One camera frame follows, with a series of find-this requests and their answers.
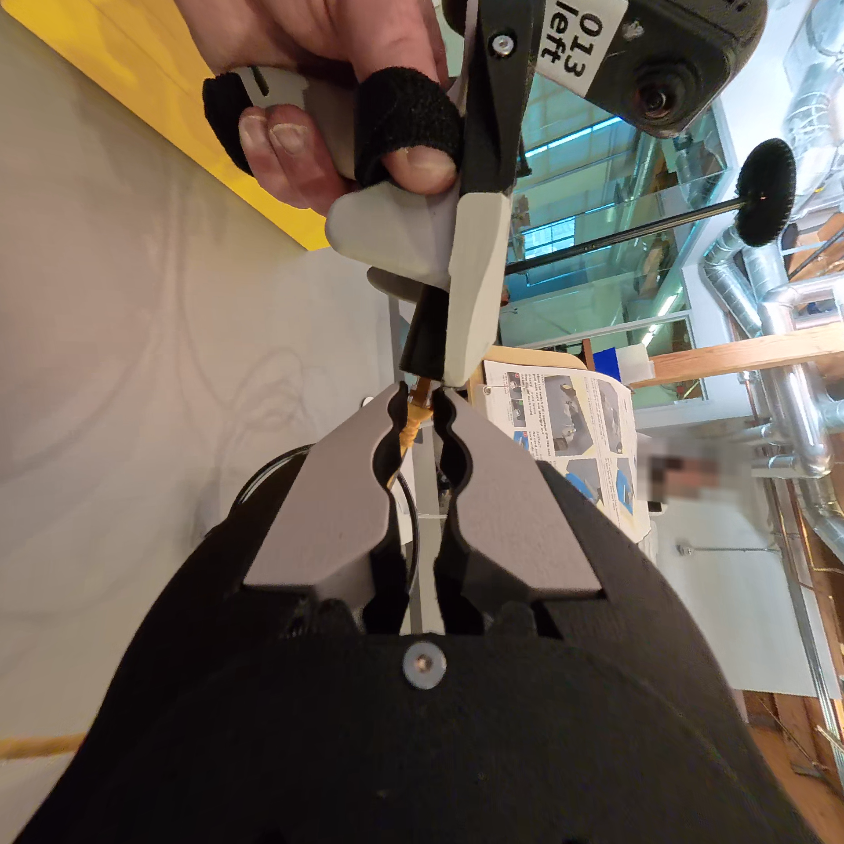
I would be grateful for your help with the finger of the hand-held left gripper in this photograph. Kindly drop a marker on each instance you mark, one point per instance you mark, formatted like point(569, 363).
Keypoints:
point(478, 277)

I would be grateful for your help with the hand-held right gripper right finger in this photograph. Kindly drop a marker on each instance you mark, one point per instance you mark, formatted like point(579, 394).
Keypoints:
point(521, 527)

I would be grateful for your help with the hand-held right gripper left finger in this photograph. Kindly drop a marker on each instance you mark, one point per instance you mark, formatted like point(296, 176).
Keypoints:
point(323, 521)

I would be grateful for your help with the black ethernet splitter box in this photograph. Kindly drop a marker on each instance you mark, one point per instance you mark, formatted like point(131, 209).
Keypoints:
point(422, 336)

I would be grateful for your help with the yellow bin with black divider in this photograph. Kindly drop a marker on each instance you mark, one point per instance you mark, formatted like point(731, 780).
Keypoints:
point(132, 66)

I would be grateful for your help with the person's left hand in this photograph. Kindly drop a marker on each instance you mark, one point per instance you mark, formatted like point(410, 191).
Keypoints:
point(297, 33)

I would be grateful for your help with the instruction sheet on board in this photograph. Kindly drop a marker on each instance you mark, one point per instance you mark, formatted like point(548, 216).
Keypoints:
point(593, 422)

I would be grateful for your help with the blue box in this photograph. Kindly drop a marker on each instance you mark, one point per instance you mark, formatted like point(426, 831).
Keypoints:
point(605, 361)

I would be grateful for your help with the white box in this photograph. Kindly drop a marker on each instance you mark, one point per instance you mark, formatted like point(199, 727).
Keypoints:
point(634, 364)

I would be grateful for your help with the white partition cabinet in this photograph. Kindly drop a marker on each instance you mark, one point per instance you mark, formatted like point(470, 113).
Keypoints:
point(725, 626)

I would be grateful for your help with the wooden beam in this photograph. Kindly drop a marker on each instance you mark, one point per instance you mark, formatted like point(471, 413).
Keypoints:
point(758, 353)

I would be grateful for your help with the silver ventilation ducts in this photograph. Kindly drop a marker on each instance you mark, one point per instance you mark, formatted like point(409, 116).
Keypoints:
point(791, 409)

